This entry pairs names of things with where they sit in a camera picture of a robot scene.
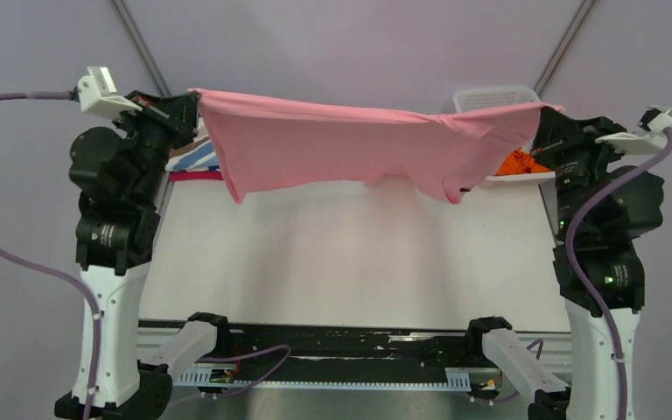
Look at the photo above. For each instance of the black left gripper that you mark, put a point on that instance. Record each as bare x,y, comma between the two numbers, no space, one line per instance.
178,114

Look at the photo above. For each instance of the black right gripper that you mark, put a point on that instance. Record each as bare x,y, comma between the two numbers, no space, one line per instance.
556,132

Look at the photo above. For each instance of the pink t-shirt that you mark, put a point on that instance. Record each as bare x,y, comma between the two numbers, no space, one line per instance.
265,143

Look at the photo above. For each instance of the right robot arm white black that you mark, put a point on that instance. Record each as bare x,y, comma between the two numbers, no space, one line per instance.
606,197

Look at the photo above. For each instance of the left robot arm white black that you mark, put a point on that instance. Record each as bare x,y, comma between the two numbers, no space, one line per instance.
119,171

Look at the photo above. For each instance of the white blue beige folded shirt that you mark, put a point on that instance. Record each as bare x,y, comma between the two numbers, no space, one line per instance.
197,156

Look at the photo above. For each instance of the orange crumpled t-shirt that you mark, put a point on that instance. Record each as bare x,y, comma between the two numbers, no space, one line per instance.
520,162

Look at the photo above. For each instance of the white plastic basket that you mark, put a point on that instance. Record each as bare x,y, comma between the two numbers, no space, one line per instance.
494,97

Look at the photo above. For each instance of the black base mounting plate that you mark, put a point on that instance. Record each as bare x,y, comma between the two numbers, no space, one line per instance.
406,366

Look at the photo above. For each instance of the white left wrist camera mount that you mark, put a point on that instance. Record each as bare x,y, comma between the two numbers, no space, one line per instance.
98,96

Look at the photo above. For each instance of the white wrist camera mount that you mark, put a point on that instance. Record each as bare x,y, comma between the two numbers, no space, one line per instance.
652,135
98,96

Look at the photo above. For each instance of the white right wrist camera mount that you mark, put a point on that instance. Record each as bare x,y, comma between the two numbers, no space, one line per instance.
652,135

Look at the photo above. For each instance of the metal corner rail left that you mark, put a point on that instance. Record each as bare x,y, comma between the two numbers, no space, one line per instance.
134,34

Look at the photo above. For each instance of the metal corner rail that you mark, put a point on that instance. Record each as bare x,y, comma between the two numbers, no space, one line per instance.
134,34
563,46

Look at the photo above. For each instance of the metal corner rail right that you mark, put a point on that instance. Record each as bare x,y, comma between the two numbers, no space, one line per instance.
563,46

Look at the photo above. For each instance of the aluminium frame rail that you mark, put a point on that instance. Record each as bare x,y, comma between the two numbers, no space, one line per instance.
544,348

